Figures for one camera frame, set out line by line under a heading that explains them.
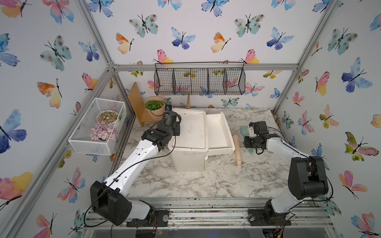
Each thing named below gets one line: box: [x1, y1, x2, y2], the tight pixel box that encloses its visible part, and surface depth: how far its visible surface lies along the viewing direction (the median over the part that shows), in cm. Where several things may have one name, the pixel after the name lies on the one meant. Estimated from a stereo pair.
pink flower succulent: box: [89, 121, 118, 142], surface depth 64 cm
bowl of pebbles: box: [96, 110, 119, 125], surface depth 72 cm
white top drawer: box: [204, 111, 236, 161], surface depth 88 cm
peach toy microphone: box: [232, 134, 243, 167], surface depth 98 cm
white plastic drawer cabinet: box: [168, 108, 209, 172], surface depth 79 cm
